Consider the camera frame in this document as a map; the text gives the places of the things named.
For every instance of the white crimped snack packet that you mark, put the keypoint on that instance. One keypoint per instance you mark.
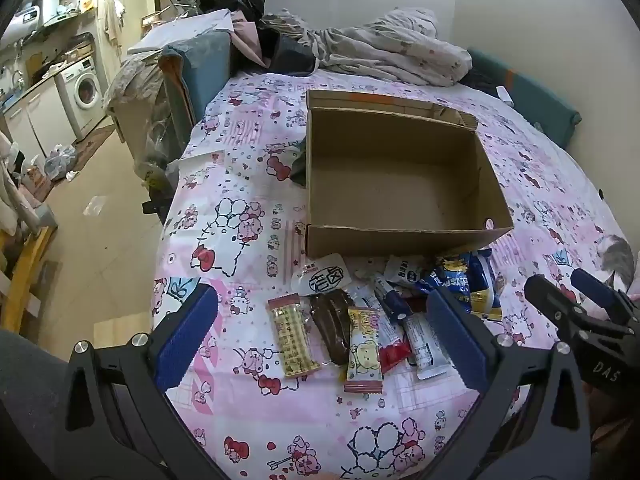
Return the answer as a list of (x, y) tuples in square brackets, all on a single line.
[(425, 350)]

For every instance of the clear white snack packet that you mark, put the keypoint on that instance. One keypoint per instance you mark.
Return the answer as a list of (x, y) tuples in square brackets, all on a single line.
[(362, 294)]

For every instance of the white washing machine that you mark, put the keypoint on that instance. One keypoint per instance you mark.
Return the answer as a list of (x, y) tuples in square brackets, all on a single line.
[(85, 87)]

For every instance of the blue yellow-bottomed snack packet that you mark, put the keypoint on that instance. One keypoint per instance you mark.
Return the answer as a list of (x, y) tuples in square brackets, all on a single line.
[(485, 285)]

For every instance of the white hanging towel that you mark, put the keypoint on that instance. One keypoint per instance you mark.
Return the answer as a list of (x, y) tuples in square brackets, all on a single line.
[(114, 17)]

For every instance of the pink cartoon printed bed sheet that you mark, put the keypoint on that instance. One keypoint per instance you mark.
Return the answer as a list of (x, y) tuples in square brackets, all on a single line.
[(240, 400)]

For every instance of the yellow cartoon snack packet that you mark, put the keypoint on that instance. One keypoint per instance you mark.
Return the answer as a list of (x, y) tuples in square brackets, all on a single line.
[(364, 360)]

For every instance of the brown snack packet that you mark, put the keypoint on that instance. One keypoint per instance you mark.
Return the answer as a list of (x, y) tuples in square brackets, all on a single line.
[(332, 330)]

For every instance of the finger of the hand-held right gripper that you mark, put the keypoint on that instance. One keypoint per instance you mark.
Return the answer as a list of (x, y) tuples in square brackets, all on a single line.
[(602, 297), (550, 300)]

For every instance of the cardboard box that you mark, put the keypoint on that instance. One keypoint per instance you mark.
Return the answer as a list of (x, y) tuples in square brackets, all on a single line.
[(390, 185)]

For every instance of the grey and white cat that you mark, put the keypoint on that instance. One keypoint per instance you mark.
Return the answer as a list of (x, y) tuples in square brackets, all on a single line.
[(617, 260)]

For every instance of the white bottle-print snack packet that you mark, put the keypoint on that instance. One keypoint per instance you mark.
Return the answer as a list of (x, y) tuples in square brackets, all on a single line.
[(405, 270)]

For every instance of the crumpled printed duvet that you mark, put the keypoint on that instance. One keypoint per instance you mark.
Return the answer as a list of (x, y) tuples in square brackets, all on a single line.
[(400, 50)]

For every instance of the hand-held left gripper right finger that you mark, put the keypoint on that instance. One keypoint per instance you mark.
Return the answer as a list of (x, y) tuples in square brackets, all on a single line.
[(460, 340)]

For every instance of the white cabinet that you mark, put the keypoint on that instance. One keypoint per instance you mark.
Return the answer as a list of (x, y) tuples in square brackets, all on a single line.
[(32, 117)]

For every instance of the red snack packet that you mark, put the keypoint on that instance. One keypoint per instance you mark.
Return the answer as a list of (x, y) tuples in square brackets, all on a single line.
[(392, 357)]

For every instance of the pink cloth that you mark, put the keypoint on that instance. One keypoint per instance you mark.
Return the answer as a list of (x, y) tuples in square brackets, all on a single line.
[(247, 40)]

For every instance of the black cloth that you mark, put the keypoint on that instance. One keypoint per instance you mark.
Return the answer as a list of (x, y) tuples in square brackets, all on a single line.
[(287, 50)]

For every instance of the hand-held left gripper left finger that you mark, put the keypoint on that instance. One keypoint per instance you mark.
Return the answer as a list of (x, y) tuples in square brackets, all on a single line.
[(187, 340)]

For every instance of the white and navy snack packet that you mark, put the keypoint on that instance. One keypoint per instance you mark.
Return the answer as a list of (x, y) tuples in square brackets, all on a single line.
[(395, 302)]

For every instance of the beige red-ended snack packet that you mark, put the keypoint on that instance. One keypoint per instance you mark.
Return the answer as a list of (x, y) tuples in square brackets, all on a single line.
[(292, 340)]

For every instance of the white round snack packet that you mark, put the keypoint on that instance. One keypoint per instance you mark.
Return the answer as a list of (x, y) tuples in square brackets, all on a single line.
[(320, 275)]

